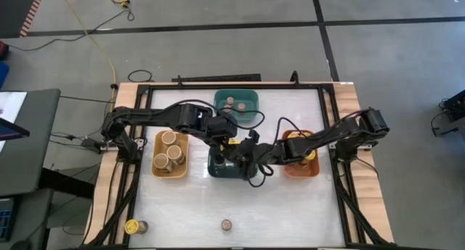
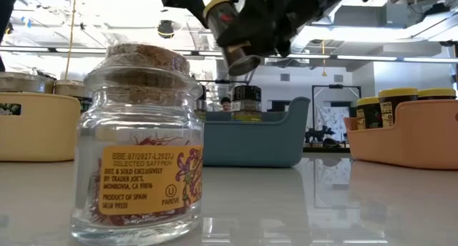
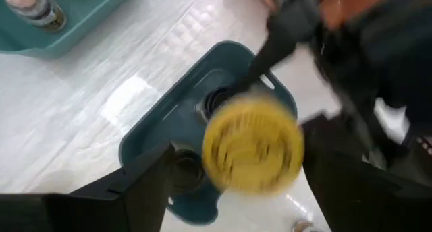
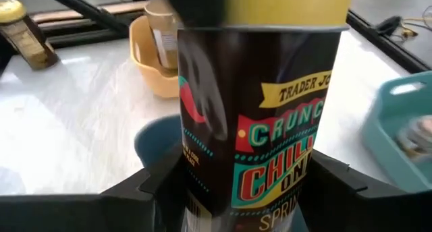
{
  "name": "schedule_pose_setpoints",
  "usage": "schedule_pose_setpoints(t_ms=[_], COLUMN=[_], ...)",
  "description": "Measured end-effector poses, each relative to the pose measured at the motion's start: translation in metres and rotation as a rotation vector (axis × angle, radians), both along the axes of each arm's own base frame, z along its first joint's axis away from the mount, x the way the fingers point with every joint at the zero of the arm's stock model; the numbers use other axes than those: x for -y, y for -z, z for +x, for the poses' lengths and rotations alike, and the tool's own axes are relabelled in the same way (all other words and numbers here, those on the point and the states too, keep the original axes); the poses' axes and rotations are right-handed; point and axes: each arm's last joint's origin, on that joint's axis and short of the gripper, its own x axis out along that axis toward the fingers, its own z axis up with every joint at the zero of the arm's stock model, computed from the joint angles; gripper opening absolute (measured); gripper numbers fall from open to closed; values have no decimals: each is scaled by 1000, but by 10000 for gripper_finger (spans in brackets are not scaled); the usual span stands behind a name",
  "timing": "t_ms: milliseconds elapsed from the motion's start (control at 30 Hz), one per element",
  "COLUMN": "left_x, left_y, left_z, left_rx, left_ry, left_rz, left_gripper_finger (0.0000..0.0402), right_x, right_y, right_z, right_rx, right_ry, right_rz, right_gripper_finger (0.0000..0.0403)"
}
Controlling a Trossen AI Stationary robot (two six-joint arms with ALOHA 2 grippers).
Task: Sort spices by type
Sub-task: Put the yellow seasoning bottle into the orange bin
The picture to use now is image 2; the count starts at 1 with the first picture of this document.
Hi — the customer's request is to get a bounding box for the orange plastic bin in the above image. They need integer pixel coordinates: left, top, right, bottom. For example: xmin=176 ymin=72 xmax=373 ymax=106
xmin=342 ymin=99 xmax=458 ymax=171

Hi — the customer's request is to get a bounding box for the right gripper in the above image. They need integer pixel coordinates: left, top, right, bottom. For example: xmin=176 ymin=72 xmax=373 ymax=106
xmin=216 ymin=0 xmax=380 ymax=57

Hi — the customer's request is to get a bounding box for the yellow plastic bin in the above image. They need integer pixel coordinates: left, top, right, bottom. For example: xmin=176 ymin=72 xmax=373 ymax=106
xmin=0 ymin=92 xmax=82 ymax=164

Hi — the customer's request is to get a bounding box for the yellow hanging cable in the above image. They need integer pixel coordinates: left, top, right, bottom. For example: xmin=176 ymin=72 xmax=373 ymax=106
xmin=64 ymin=0 xmax=78 ymax=81

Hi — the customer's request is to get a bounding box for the tan-lid glass spice jar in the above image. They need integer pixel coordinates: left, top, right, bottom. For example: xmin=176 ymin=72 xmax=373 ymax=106
xmin=0 ymin=72 xmax=57 ymax=117
xmin=54 ymin=79 xmax=94 ymax=114

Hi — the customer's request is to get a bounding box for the yellow-lid brown spice can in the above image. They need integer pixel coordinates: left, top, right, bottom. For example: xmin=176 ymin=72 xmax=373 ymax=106
xmin=378 ymin=87 xmax=419 ymax=129
xmin=203 ymin=0 xmax=263 ymax=77
xmin=356 ymin=96 xmax=383 ymax=130
xmin=416 ymin=87 xmax=458 ymax=102

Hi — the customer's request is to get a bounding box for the cork-stoppered glass saffron jar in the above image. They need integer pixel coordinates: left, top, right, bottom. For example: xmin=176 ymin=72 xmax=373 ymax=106
xmin=70 ymin=41 xmax=205 ymax=246

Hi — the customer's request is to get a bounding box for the dark blue plastic bin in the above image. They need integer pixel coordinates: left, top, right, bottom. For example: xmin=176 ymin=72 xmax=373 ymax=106
xmin=203 ymin=97 xmax=311 ymax=169

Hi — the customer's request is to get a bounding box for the yellow hanging pendant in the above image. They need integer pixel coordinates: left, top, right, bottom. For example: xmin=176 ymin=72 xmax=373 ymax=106
xmin=320 ymin=40 xmax=328 ymax=78

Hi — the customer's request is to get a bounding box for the round black ceiling camera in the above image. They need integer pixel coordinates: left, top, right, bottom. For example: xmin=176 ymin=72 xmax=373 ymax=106
xmin=157 ymin=19 xmax=175 ymax=39

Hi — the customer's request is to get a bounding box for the white patterned cloth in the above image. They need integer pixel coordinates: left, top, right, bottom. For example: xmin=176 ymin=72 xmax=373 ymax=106
xmin=316 ymin=105 xmax=350 ymax=143

